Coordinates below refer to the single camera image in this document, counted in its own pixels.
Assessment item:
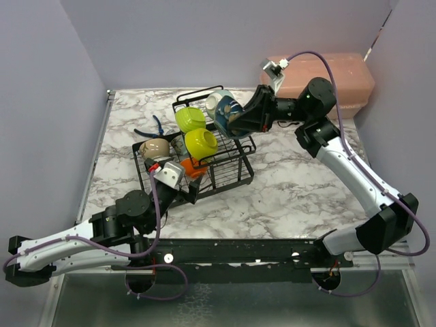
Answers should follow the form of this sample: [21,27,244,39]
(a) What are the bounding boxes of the mint green floral bowl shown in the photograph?
[170,135,187,155]

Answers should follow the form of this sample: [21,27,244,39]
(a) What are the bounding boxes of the black rimmed bowl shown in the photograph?
[214,95,246,139]

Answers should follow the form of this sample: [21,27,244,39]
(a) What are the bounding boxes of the orange bowl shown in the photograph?
[180,158,208,180]

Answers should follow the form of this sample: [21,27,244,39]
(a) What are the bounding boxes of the blue handled pliers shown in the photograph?
[134,114,166,140]

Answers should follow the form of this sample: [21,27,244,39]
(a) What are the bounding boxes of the aluminium frame rail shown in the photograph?
[352,241,415,270]

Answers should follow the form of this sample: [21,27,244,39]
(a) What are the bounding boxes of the black wire dish rack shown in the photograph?
[131,84,257,205]

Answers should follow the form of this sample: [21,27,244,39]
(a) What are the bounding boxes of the beige floral bowl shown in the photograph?
[139,138,170,159]

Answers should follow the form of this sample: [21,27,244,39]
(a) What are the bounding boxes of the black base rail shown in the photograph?
[129,238,353,284]

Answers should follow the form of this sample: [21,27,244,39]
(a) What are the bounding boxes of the pale teal bowl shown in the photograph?
[205,90,234,119]

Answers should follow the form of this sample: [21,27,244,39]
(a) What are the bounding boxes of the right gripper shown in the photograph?
[227,84,311,133]

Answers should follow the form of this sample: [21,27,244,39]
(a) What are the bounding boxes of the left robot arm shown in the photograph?
[3,181,200,287]

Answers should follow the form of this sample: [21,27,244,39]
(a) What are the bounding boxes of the white square bowl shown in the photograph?
[175,107,206,134]

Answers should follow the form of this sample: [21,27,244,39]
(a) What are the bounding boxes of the yellow-green bowl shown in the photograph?
[185,128,218,161]

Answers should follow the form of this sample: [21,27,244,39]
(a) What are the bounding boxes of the pink plastic storage box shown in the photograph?
[260,52,375,120]

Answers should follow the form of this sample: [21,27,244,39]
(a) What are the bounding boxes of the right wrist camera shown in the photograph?
[260,58,289,95]

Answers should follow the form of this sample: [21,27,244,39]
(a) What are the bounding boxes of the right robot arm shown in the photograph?
[228,77,418,266]

